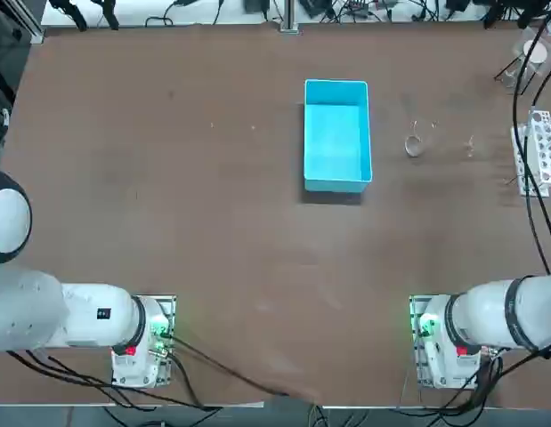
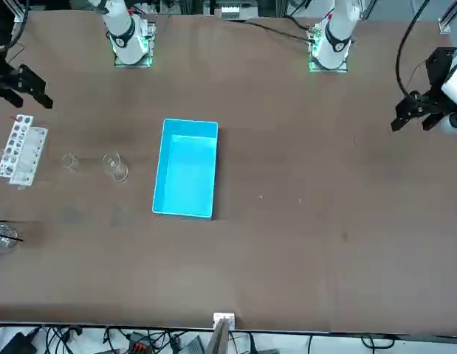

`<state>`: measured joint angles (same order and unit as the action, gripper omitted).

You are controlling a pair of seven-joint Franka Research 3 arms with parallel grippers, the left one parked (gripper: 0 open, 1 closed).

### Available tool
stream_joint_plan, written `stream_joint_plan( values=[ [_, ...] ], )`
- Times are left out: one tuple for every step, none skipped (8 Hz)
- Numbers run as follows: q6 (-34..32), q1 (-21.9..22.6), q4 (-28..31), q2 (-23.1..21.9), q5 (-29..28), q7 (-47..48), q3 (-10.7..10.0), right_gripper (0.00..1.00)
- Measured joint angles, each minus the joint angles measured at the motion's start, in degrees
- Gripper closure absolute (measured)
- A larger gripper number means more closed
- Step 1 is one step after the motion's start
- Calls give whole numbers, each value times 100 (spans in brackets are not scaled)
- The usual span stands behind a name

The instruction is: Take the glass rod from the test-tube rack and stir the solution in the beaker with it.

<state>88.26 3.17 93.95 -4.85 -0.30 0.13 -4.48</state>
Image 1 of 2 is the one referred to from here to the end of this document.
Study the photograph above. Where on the large glass beaker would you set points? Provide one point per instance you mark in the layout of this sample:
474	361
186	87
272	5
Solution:
414	147

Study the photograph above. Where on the black electronics box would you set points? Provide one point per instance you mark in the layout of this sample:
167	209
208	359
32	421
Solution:
315	8

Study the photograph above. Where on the aluminium frame rail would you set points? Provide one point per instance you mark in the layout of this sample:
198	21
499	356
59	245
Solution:
28	26

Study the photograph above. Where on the black power adapter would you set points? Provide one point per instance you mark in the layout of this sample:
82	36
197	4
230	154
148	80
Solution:
256	5

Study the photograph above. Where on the white test-tube rack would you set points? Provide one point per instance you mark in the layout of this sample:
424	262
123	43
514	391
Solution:
544	147

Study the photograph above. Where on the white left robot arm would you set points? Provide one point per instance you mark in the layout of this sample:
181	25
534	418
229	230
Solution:
79	316

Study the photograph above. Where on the aluminium frame post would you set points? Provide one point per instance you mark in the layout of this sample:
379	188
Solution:
289	18

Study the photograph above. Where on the black stand leg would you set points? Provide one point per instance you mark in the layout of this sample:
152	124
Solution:
75	15
109	15

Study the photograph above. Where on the small glass beaker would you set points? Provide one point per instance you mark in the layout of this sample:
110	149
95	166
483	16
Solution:
470	149

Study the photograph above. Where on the blue plastic bin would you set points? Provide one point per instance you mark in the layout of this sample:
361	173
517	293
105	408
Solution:
333	138

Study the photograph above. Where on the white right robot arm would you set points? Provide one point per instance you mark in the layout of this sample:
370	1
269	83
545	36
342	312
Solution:
488	311

